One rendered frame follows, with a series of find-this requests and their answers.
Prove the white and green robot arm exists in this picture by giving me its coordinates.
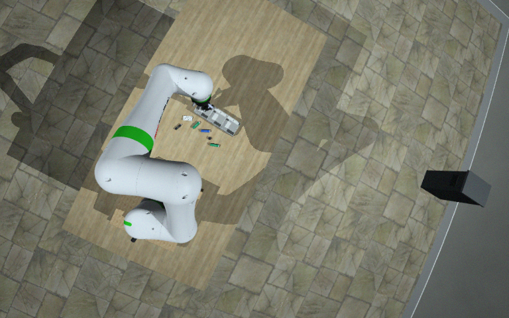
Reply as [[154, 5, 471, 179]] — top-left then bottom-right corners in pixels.
[[95, 64, 213, 243]]

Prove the white three-compartment bin rack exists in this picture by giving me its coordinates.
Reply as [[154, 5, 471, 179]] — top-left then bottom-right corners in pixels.
[[194, 106, 241, 136]]

